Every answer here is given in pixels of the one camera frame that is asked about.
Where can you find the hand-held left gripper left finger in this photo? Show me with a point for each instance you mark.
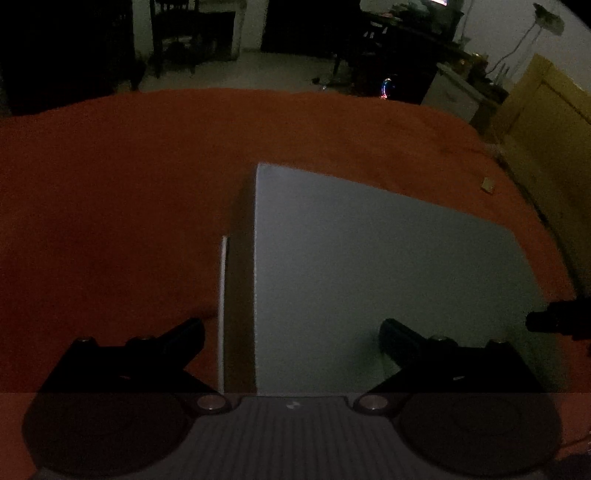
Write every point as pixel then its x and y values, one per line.
pixel 191 334

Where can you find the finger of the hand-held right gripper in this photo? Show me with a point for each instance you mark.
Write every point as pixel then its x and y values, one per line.
pixel 551 321

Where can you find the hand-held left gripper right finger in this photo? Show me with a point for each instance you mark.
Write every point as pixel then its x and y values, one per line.
pixel 392 334

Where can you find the white cardboard box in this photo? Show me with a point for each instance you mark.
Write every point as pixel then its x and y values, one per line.
pixel 238 323

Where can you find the white box lid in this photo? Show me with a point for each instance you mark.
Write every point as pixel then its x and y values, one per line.
pixel 369 267

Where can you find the orange blanket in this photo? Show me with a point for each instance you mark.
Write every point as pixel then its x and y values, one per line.
pixel 115 207

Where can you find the small brown scrap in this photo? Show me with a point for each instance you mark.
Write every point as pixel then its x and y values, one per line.
pixel 487 184

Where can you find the yellow wooden board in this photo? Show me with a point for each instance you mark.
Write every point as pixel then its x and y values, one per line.
pixel 549 129

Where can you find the white low cabinet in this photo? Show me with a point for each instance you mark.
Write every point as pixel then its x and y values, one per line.
pixel 452 94

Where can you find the computer case with coloured lights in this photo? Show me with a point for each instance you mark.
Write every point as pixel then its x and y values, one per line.
pixel 397 85

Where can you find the black office chair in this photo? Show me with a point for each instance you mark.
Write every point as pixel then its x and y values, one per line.
pixel 344 60

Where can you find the dark cluttered desk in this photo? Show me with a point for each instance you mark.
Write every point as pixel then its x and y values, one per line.
pixel 415 41

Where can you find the dark wooden chair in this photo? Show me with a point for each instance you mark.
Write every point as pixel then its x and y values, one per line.
pixel 173 37

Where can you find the grey side table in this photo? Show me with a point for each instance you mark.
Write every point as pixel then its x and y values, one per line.
pixel 226 32

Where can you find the dark tall cabinet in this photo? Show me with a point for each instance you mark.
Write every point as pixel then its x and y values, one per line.
pixel 64 50

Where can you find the dark wardrobe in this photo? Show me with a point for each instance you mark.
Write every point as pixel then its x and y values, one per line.
pixel 309 25

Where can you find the lit monitor screen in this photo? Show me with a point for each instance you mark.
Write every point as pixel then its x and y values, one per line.
pixel 443 3

